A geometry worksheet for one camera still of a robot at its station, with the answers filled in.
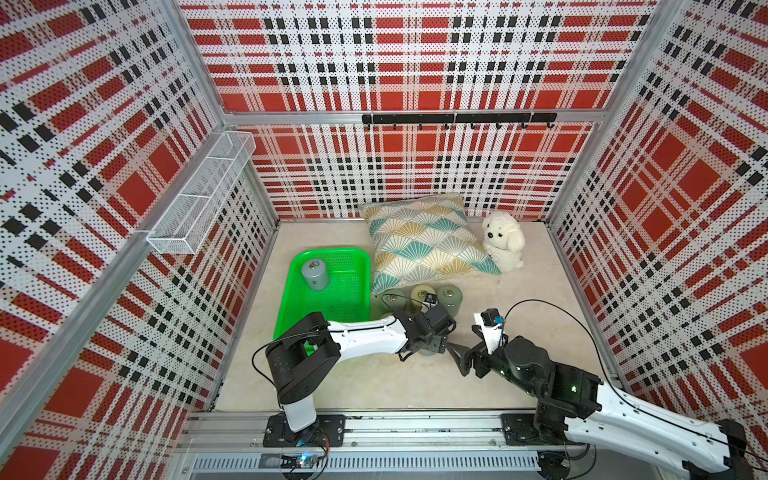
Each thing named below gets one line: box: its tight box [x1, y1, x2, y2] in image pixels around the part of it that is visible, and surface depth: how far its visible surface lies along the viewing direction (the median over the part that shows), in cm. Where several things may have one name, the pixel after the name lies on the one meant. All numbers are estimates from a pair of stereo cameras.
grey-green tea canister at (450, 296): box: [437, 284, 463, 317], surface depth 92 cm
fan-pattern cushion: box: [360, 193, 502, 294], surface depth 95 cm
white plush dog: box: [482, 211, 525, 272], surface depth 95 cm
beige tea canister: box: [410, 284, 437, 311], surface depth 92 cm
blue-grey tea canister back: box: [301, 259, 330, 291], surface depth 98 cm
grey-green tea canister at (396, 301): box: [381, 291, 409, 314], surface depth 90 cm
